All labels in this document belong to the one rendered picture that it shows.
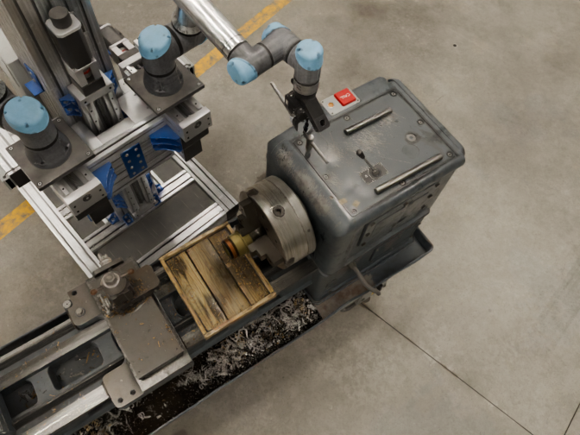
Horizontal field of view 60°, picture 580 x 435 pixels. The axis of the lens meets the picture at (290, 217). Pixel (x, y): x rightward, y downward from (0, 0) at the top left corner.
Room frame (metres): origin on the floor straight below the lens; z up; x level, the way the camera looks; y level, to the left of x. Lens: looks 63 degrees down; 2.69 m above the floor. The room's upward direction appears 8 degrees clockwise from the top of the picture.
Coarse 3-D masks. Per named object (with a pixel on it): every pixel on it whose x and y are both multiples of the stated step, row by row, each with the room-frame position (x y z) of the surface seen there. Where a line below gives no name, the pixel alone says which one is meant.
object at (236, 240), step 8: (224, 240) 0.68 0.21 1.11; (232, 240) 0.68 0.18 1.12; (240, 240) 0.69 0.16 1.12; (248, 240) 0.70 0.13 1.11; (224, 248) 0.67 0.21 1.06; (232, 248) 0.66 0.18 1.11; (240, 248) 0.66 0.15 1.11; (248, 248) 0.67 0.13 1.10; (232, 256) 0.63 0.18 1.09; (240, 256) 0.65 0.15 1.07
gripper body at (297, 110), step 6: (294, 90) 1.00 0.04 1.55; (288, 96) 1.03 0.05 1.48; (294, 96) 1.02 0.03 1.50; (300, 96) 0.98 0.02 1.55; (306, 96) 0.98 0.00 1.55; (312, 96) 0.99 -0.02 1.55; (288, 102) 1.01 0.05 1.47; (294, 102) 1.00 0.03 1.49; (288, 108) 1.01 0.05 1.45; (294, 108) 0.99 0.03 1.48; (300, 108) 0.98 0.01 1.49; (294, 114) 0.98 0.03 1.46; (300, 114) 0.97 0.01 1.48; (300, 120) 0.97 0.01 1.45
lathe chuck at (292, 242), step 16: (240, 192) 0.86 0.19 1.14; (272, 192) 0.82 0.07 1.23; (256, 208) 0.78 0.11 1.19; (272, 208) 0.76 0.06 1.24; (288, 208) 0.77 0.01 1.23; (272, 224) 0.71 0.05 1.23; (288, 224) 0.72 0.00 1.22; (272, 240) 0.70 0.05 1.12; (288, 240) 0.68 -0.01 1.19; (304, 240) 0.70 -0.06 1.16; (288, 256) 0.65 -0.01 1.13; (304, 256) 0.68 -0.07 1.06
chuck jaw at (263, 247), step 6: (258, 240) 0.70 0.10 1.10; (264, 240) 0.71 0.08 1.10; (270, 240) 0.71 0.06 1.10; (252, 246) 0.68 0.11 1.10; (258, 246) 0.68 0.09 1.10; (264, 246) 0.68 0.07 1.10; (270, 246) 0.69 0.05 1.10; (252, 252) 0.66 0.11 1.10; (258, 252) 0.66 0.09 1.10; (264, 252) 0.66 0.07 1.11; (270, 252) 0.66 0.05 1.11; (276, 252) 0.67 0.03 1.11; (264, 258) 0.65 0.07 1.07; (270, 258) 0.64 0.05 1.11; (276, 258) 0.64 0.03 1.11; (282, 258) 0.65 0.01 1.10; (276, 264) 0.63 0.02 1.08
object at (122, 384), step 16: (80, 288) 0.51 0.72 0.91; (80, 304) 0.45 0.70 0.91; (96, 304) 0.46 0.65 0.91; (160, 304) 0.48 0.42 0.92; (80, 320) 0.39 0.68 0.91; (96, 320) 0.41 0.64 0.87; (176, 336) 0.38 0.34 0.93; (128, 368) 0.26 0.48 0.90; (176, 368) 0.27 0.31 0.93; (112, 384) 0.20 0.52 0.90; (128, 384) 0.20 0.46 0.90; (144, 384) 0.21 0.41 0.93; (160, 384) 0.22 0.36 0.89; (112, 400) 0.15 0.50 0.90; (128, 400) 0.15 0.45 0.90
